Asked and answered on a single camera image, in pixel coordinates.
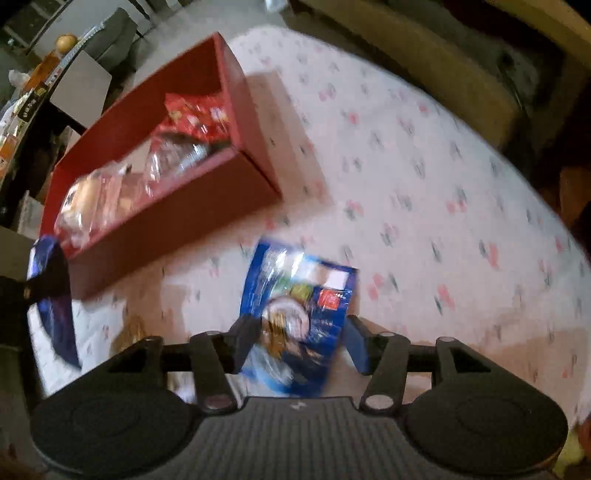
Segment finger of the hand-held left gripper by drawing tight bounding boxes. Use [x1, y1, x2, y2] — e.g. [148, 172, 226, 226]
[22, 249, 71, 306]

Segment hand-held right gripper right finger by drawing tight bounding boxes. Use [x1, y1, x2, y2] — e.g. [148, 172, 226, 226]
[345, 315, 492, 413]

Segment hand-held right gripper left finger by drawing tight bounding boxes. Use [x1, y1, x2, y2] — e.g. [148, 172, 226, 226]
[105, 318, 263, 412]

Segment clear steamed cake packet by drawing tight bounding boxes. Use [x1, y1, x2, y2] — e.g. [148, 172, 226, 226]
[54, 168, 153, 250]

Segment red cardboard box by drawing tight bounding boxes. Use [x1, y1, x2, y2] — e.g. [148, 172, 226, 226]
[39, 31, 283, 300]

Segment clear red-blue printed snack packet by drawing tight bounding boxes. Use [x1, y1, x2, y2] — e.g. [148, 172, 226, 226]
[145, 131, 232, 195]

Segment red snack packet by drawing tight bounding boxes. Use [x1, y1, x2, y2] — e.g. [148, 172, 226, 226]
[165, 92, 232, 144]

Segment long black table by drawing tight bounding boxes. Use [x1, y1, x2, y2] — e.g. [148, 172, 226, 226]
[0, 69, 84, 227]

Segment cherry print tablecloth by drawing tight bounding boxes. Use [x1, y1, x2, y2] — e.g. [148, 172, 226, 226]
[28, 25, 591, 435]

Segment white panel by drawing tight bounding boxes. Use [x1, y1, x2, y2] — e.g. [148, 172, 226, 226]
[48, 48, 114, 130]

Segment orange flat box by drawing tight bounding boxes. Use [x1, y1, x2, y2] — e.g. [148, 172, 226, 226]
[28, 51, 63, 93]

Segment grey sofa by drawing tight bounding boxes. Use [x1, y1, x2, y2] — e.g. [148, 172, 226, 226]
[83, 7, 148, 70]

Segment orange bag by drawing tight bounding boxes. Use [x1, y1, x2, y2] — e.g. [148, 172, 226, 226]
[558, 166, 591, 227]

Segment wooden cabinet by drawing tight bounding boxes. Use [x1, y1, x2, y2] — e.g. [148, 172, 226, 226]
[295, 0, 591, 155]

